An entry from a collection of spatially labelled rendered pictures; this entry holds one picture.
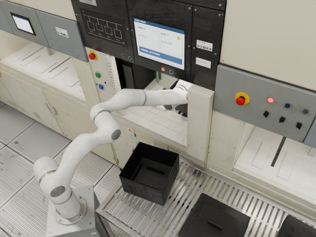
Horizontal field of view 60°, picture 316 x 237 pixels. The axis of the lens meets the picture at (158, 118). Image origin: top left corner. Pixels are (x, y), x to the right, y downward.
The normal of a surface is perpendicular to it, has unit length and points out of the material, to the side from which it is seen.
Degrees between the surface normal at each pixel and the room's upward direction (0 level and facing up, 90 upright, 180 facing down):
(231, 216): 0
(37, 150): 0
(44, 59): 0
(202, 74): 90
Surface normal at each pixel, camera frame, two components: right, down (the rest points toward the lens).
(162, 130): -0.06, -0.69
